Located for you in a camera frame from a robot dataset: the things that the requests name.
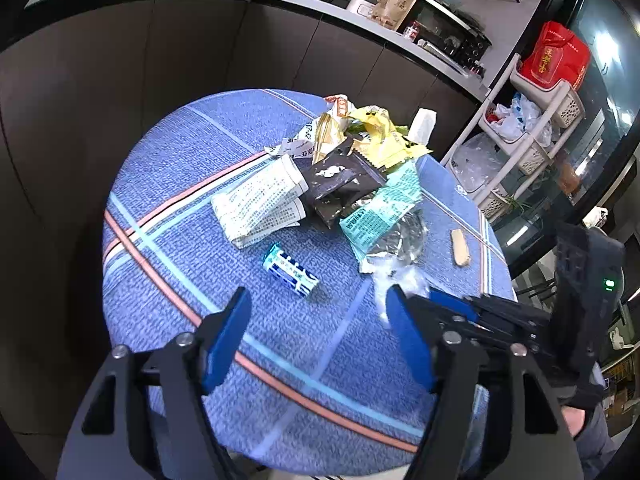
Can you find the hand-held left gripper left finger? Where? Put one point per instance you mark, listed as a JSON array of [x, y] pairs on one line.
[[227, 340]]

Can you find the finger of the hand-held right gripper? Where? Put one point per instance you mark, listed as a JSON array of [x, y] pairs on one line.
[[515, 317], [465, 327]]

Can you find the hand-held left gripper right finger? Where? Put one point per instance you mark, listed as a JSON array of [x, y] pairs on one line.
[[410, 340]]

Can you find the clear plastic wrap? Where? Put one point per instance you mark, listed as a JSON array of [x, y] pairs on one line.
[[407, 277]]

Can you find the teal white wrapper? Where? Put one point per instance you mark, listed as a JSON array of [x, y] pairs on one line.
[[385, 205]]

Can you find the yellow snack wrapper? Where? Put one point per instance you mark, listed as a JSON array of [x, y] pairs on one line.
[[385, 145]]

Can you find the gold orange snack bag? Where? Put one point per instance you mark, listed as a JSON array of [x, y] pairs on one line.
[[325, 137]]

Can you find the person's right forearm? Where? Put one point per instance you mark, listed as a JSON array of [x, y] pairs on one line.
[[597, 440]]

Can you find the small blue white pack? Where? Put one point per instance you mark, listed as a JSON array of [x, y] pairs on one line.
[[290, 270]]

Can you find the silver foil wrapper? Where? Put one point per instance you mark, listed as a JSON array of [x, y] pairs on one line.
[[400, 242]]

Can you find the green plant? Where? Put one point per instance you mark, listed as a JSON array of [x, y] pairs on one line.
[[515, 204]]

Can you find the white printed paper wrapper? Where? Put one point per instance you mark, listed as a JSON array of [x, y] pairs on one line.
[[255, 205]]

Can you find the blue plaid tablecloth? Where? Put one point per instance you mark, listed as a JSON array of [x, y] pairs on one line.
[[175, 200]]

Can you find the clear plastic bags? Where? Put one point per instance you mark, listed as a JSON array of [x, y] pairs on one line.
[[475, 165]]

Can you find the dark brown wrapper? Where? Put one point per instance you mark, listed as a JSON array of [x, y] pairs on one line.
[[340, 195]]

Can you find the white plastic bags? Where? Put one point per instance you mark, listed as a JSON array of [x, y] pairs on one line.
[[515, 115]]

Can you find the white storage rack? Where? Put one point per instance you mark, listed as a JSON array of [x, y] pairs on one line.
[[567, 107]]

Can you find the gold white wrapper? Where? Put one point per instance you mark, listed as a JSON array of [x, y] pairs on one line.
[[295, 147]]

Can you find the white red wrapper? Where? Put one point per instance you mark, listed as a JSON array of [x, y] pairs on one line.
[[341, 105]]

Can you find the red gift bag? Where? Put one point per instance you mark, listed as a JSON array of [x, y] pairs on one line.
[[555, 60]]

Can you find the black toaster oven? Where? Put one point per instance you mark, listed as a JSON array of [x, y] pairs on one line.
[[450, 30]]

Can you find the red label jar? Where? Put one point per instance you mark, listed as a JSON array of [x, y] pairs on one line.
[[411, 31]]

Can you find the brown paper bag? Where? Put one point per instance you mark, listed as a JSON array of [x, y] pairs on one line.
[[392, 7]]

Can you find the small white cooker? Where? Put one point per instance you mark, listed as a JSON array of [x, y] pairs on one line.
[[360, 6]]

